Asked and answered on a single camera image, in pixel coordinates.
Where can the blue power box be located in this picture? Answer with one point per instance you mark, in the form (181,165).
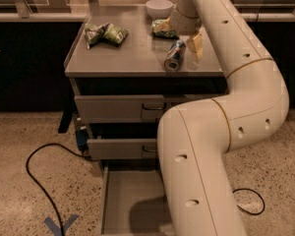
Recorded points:
(82,137)

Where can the grey metal drawer cabinet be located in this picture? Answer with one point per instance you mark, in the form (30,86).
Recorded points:
(136,67)

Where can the grey bottom drawer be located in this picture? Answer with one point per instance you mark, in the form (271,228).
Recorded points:
(133,201)

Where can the grey drawer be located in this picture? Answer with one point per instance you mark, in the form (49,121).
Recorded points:
(122,148)
(137,108)
(133,201)

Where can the green chip bag left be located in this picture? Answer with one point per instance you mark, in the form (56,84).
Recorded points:
(107,32)

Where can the green chip bag right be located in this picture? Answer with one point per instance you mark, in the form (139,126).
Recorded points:
(170,34)

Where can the grey top drawer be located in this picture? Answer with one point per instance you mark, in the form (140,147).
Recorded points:
(137,108)

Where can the green chip bag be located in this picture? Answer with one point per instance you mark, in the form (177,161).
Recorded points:
(170,34)
(107,32)

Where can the grey middle drawer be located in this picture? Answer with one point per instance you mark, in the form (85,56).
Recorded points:
(122,148)

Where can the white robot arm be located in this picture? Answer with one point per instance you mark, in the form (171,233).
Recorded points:
(192,137)

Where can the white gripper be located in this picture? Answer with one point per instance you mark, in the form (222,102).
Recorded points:
(186,26)

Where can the white bowl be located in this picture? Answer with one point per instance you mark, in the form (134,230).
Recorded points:
(159,9)

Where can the blue tape floor mark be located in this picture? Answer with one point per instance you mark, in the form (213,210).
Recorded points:
(60,230)

